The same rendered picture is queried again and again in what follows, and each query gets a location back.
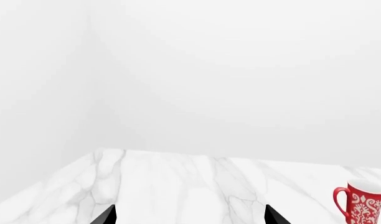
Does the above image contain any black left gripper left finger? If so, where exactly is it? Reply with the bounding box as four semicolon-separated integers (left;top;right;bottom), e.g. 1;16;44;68
89;203;118;224

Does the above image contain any red white patterned mug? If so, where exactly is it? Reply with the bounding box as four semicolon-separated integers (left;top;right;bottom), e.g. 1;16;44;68
332;178;381;224

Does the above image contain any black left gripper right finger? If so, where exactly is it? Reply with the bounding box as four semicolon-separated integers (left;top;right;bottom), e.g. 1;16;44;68
264;203;292;224

